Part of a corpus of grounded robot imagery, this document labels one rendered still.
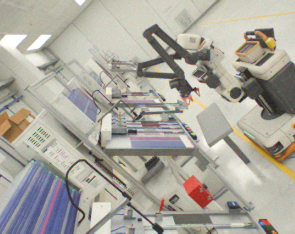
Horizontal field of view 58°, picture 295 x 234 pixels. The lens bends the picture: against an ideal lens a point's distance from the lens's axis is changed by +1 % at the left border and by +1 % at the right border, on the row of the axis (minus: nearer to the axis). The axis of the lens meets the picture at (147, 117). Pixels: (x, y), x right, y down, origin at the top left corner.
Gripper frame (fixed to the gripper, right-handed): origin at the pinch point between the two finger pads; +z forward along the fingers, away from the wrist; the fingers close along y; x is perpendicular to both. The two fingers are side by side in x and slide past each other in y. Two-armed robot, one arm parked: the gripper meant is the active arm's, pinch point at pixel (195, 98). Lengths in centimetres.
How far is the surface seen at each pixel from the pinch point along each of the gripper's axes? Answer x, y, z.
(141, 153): -14, -80, 10
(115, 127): 13, -76, -20
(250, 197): -4, -17, 97
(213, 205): -44, -71, 63
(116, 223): -87, -133, 23
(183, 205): 5, -69, 66
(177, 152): -19, -58, 25
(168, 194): 2, -76, 50
